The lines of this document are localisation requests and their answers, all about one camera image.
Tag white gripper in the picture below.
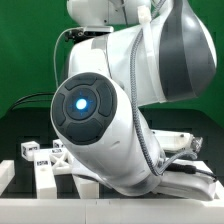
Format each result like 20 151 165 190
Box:
153 160 217 201

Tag white X-frame chair legs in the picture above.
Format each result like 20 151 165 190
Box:
34 148 99 199

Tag small white tagged cube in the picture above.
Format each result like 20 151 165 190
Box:
21 141 40 161

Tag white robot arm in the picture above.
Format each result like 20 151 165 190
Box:
51 0 217 201

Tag white front fence bar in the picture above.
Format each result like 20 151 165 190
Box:
0 199 224 224

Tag small white cube left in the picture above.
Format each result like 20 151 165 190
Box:
53 139 64 148

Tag white left fence bar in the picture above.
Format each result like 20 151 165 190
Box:
0 160 15 196

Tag black camera on stand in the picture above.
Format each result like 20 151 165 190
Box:
64 26 114 43

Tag black cables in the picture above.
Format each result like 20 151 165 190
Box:
8 92 56 113

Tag grey white cable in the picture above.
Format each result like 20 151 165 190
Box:
53 27 81 91

